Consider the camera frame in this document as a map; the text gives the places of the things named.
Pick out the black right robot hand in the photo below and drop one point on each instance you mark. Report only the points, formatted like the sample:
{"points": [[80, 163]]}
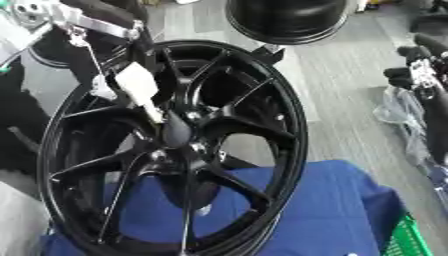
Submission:
{"points": [[431, 56]]}

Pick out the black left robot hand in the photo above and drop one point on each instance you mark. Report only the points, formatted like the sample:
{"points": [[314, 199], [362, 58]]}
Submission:
{"points": [[111, 13]]}

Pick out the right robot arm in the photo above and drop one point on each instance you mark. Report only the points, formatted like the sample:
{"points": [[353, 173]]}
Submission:
{"points": [[437, 126]]}

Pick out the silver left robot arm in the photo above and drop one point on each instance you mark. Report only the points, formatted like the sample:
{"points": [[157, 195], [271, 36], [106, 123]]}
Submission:
{"points": [[23, 15]]}

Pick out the white pin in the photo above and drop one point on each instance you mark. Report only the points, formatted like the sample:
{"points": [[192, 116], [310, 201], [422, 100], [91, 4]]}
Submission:
{"points": [[198, 147], [157, 155], [194, 115]]}

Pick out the black round wheel rim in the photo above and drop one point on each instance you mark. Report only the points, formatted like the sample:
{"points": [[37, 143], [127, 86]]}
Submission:
{"points": [[286, 20]]}

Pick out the black wheel stand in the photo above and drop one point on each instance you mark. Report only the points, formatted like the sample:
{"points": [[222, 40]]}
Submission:
{"points": [[269, 53]]}

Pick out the black spoked wheel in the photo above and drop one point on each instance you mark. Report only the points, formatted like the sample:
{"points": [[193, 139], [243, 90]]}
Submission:
{"points": [[245, 123]]}

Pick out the black office chair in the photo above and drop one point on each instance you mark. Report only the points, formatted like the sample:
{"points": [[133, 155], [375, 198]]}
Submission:
{"points": [[431, 18]]}

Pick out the clear plastic bag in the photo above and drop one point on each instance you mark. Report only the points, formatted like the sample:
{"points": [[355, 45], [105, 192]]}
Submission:
{"points": [[399, 111]]}

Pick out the black round tyre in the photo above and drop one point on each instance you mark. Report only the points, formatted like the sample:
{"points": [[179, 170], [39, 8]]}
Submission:
{"points": [[49, 55]]}

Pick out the green plastic crate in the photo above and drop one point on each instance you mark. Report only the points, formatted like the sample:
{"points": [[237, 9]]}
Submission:
{"points": [[408, 240]]}

